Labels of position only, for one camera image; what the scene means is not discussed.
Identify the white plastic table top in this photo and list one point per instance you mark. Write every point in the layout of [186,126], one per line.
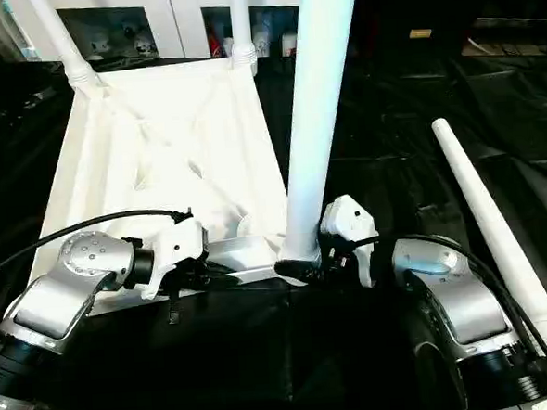
[158,147]

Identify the white plastic table leg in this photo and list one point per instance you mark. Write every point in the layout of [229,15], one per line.
[498,228]
[318,91]
[242,21]
[64,46]

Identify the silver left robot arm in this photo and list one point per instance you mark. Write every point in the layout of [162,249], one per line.
[65,292]

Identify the black work mat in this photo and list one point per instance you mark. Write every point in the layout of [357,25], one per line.
[407,113]

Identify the small yellow tag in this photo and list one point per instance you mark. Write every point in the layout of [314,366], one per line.
[420,33]

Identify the white cabinet with glass doors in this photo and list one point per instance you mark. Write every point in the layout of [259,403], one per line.
[150,13]

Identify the black metal bar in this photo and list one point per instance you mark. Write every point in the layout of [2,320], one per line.
[514,43]

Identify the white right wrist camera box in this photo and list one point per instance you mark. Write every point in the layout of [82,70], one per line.
[349,224]

